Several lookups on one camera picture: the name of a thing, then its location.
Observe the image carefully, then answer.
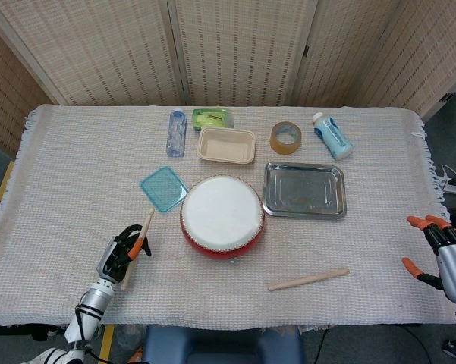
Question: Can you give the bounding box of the brown packing tape roll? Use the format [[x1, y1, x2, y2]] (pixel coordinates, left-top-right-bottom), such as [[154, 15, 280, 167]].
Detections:
[[269, 121, 303, 155]]

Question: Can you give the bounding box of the stainless steel tray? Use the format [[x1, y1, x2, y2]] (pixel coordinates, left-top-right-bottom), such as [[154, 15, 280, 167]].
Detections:
[[262, 162, 348, 220]]

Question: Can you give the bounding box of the dark blue padded seat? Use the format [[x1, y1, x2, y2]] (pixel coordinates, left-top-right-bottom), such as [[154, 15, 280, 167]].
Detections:
[[141, 325, 305, 364]]

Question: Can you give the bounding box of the beige food container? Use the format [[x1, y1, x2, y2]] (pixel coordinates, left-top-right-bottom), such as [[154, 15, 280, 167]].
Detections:
[[197, 127, 257, 165]]

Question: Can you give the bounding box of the teal plastic lid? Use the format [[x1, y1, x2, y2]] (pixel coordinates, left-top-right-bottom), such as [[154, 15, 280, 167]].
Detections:
[[139, 165, 189, 214]]

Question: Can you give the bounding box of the red drum with white skin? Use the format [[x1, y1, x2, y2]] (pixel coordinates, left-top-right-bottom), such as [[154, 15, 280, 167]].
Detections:
[[179, 174, 267, 262]]

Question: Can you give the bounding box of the white power strip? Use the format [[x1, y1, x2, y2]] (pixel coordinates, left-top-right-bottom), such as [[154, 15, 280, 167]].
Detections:
[[442, 165, 456, 196]]

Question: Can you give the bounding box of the woven folding screen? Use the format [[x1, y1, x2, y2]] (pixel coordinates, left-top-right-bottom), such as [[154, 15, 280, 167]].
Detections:
[[0, 0, 456, 156]]

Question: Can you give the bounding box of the green soap box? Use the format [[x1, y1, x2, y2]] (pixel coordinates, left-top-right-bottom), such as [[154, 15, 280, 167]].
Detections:
[[191, 108, 236, 133]]

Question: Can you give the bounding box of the clear plastic water bottle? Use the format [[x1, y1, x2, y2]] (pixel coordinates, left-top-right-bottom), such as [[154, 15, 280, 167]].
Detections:
[[165, 108, 186, 158]]

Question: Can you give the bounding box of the beige woven tablecloth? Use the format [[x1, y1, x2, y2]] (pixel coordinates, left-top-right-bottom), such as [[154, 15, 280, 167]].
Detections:
[[0, 104, 456, 329]]

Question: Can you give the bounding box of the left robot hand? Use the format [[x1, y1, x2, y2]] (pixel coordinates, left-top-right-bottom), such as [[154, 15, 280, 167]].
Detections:
[[96, 224, 153, 284]]

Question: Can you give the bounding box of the light blue white bottle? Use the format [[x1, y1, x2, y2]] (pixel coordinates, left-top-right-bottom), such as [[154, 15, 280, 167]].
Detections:
[[312, 111, 354, 161]]

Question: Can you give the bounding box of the wooden drumstick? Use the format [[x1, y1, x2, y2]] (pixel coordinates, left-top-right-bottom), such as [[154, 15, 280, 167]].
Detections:
[[120, 206, 156, 291], [268, 268, 351, 292]]

